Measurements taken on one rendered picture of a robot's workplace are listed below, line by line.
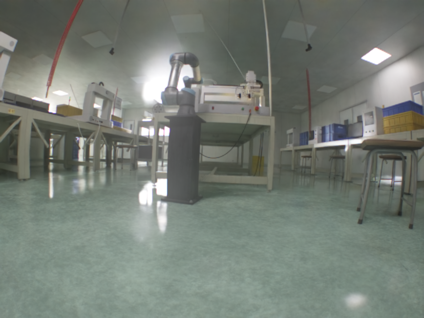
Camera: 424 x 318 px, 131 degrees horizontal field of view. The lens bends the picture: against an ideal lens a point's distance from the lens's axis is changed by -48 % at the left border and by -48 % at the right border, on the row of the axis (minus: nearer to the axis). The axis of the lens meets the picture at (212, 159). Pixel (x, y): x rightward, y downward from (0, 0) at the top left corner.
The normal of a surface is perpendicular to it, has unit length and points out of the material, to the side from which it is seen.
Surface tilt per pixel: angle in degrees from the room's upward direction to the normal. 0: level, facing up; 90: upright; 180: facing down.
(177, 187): 90
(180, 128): 90
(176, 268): 0
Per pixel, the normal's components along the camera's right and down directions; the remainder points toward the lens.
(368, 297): 0.04, -1.00
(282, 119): -0.06, 0.01
